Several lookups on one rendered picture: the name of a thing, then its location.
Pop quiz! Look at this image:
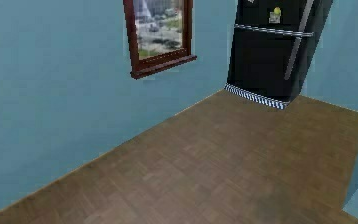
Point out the dark red framed window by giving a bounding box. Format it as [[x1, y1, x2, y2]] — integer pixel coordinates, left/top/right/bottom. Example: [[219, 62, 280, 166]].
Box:
[[122, 0, 198, 80]]

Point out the black fridge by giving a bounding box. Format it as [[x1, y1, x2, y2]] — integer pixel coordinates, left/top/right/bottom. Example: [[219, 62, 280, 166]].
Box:
[[223, 0, 335, 111]]

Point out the yellow fridge magnet note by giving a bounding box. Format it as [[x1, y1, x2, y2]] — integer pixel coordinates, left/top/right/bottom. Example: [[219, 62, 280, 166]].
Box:
[[268, 6, 283, 25]]

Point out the grey fridge handle bar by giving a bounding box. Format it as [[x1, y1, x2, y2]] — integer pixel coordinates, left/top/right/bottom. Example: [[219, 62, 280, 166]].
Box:
[[283, 0, 316, 81]]

